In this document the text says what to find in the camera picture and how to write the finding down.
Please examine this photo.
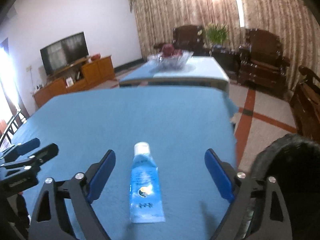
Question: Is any right dark wooden armchair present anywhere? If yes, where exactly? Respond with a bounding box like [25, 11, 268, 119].
[238, 28, 290, 98]

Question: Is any left dark wooden armchair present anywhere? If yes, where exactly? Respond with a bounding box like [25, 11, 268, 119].
[153, 25, 206, 56]

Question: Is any red fruit in bowl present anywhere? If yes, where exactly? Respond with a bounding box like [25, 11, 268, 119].
[161, 43, 183, 57]

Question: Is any wooden sofa bench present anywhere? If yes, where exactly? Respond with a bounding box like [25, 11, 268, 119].
[290, 66, 320, 143]

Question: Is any flat screen television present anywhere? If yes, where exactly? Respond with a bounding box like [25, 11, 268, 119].
[40, 32, 89, 76]

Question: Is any coffee table blue cloth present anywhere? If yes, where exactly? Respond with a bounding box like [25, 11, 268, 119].
[119, 56, 230, 93]

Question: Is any wooden TV cabinet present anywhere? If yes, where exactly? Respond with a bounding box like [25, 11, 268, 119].
[34, 56, 116, 107]

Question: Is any beige patterned curtain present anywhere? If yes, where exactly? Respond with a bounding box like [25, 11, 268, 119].
[129, 0, 319, 89]

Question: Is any red ornament on cabinet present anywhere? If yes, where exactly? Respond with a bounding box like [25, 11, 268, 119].
[91, 53, 101, 61]

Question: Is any blue white cream tube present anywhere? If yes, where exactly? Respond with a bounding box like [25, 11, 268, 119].
[129, 142, 165, 224]

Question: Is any white card on cabinet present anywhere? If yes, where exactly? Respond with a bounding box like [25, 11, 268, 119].
[66, 77, 74, 87]

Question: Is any dark wooden armchair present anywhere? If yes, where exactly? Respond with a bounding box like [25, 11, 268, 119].
[153, 25, 206, 56]
[238, 28, 290, 98]

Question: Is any green potted plant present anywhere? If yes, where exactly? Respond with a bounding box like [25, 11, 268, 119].
[197, 22, 229, 47]

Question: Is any glass fruit bowl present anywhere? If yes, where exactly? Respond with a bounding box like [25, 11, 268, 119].
[147, 50, 194, 72]

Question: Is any black trash bag bin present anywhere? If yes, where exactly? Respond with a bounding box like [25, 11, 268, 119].
[249, 134, 319, 239]

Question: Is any dark wooden side table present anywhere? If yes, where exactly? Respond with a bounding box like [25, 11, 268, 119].
[205, 46, 241, 80]

